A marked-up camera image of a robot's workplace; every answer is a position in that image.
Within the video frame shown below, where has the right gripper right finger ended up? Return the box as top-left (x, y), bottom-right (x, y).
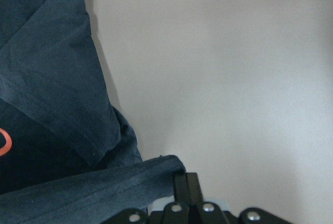
top-left (186, 173), bottom-right (203, 205)

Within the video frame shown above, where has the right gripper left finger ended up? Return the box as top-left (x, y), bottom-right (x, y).
top-left (173, 172), bottom-right (189, 203)

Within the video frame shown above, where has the black printed t-shirt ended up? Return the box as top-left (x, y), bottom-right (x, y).
top-left (1, 0), bottom-right (184, 223)

